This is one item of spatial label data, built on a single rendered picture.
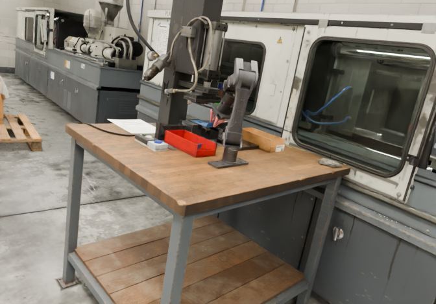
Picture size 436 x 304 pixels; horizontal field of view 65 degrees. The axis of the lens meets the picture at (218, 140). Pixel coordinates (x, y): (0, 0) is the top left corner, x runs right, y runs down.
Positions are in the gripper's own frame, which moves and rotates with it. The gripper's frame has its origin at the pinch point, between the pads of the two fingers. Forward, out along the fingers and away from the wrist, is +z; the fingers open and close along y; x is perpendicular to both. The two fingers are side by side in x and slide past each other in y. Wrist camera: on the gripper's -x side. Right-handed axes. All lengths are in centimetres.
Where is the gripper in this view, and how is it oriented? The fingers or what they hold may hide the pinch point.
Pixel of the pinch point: (213, 123)
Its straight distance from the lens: 178.4
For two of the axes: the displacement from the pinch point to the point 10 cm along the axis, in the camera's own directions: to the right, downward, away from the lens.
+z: -4.8, 7.0, 5.3
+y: -5.1, -7.1, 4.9
